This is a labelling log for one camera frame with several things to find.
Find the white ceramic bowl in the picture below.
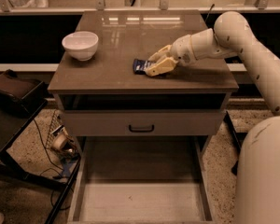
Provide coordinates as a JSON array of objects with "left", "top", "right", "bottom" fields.
[{"left": 62, "top": 31, "right": 99, "bottom": 61}]

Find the white tape roll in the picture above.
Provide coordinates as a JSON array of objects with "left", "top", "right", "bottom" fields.
[{"left": 51, "top": 133, "right": 67, "bottom": 150}]

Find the blue rxbar snack bar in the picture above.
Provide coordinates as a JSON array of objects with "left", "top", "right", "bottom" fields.
[{"left": 133, "top": 59, "right": 154, "bottom": 75}]

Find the black chair base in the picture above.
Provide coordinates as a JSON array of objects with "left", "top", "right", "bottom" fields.
[{"left": 224, "top": 113, "right": 246, "bottom": 155}]

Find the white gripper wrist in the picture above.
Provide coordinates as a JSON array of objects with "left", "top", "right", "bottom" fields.
[{"left": 145, "top": 35, "right": 197, "bottom": 77}]

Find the brown box on cart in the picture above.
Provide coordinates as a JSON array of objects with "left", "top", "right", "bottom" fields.
[{"left": 0, "top": 69, "right": 45, "bottom": 117}]

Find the open bottom drawer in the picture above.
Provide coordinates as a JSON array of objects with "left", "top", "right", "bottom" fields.
[{"left": 67, "top": 137, "right": 216, "bottom": 224}]

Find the closed drawer with black handle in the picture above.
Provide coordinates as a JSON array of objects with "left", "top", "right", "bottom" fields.
[{"left": 61, "top": 111, "right": 225, "bottom": 136}]

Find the black floor cable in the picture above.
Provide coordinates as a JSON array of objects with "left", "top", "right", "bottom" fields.
[{"left": 21, "top": 104, "right": 76, "bottom": 212}]

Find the grey drawer cabinet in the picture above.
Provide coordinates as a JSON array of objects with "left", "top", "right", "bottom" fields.
[{"left": 48, "top": 9, "right": 240, "bottom": 161}]

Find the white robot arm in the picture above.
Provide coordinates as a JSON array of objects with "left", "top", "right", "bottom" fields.
[{"left": 145, "top": 11, "right": 280, "bottom": 224}]

